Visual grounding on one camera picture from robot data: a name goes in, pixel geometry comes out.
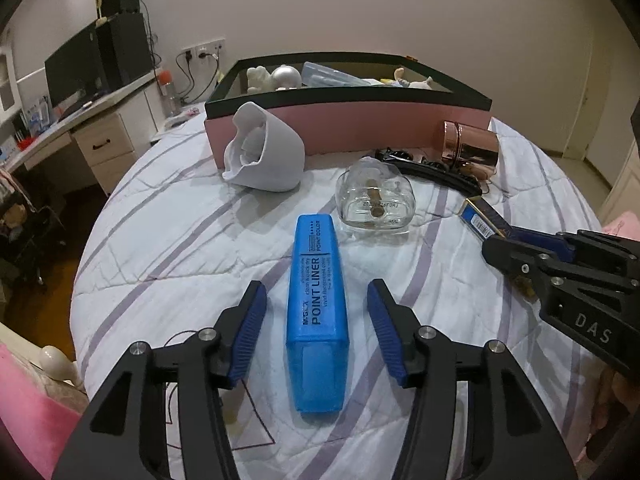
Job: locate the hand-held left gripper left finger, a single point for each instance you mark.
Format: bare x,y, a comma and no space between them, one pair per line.
247,330

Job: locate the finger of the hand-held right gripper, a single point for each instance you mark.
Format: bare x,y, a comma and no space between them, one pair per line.
520,260
535,240

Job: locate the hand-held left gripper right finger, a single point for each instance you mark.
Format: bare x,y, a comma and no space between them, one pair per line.
387,332

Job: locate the small blue box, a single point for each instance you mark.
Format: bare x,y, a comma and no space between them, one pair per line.
482,217

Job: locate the blue highlighter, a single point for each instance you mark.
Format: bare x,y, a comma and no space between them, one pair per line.
315,310

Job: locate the pink storage box black rim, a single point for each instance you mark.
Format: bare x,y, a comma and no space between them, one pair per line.
350,127

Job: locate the person's right hand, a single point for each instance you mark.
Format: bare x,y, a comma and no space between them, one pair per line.
614,400

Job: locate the black hair clip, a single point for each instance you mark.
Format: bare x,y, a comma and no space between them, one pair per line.
450,180

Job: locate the rose gold cylinder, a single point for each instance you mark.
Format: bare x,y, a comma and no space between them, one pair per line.
470,145

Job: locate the white striped quilt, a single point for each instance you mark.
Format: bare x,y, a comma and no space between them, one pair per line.
175,240

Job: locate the clear glass perfume bottle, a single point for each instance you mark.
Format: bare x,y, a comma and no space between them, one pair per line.
375,200

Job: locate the white silicone holder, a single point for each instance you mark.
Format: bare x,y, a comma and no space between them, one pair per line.
270,155

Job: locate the small pink figurine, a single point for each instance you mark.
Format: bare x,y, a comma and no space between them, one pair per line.
422,84

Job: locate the pink patterned notebook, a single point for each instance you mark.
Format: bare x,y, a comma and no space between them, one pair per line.
182,117

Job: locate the white drawer unit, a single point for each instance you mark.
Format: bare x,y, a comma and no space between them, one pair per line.
105,150

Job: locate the pink bed cover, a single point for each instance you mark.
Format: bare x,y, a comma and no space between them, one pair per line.
30,420

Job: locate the black chair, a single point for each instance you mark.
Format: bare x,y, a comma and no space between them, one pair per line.
25,230

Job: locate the water bottle orange cap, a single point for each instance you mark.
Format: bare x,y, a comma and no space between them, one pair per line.
167,95

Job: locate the white plush toy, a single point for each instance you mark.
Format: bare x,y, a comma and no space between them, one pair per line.
259,79

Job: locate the silver ball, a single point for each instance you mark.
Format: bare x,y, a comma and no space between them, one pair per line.
286,77

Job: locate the clear plastic box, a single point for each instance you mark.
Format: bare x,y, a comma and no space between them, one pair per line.
330,77

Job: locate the white desk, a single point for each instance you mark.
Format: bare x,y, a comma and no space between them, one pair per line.
45,135

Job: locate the white power outlet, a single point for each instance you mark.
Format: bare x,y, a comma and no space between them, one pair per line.
205,50

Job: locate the blue white box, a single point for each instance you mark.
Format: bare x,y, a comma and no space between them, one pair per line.
36,114

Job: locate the black computer monitor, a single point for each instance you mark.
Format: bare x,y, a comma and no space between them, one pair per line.
72,67

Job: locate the white glass-door cabinet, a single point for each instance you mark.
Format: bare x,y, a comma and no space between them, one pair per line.
6,80

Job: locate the small cream stand ornament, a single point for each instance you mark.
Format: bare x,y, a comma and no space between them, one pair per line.
101,10

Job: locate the white bed post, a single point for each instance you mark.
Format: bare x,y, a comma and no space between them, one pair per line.
57,362

